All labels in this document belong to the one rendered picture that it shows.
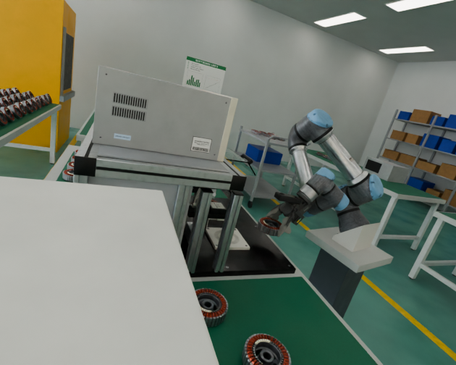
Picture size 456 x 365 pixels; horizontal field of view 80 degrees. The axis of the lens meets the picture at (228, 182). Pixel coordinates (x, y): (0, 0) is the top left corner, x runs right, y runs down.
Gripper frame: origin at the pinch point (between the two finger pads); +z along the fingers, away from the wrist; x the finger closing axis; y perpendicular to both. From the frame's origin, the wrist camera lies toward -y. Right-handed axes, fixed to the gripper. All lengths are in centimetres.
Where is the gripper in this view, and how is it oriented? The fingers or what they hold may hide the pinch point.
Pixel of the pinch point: (269, 227)
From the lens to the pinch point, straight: 120.3
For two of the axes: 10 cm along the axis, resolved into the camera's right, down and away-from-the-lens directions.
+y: 6.3, 6.0, 5.0
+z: -7.0, 7.1, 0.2
